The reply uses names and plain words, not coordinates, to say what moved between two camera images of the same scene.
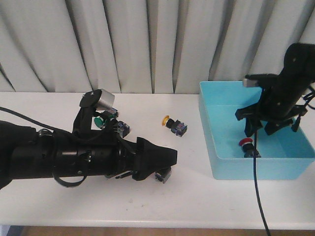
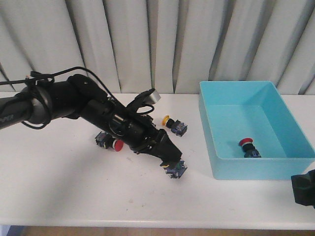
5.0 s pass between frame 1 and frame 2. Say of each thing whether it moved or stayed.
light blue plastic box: stayed
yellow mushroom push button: moved
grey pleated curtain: stayed
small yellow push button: stayed
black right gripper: moved
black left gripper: moved
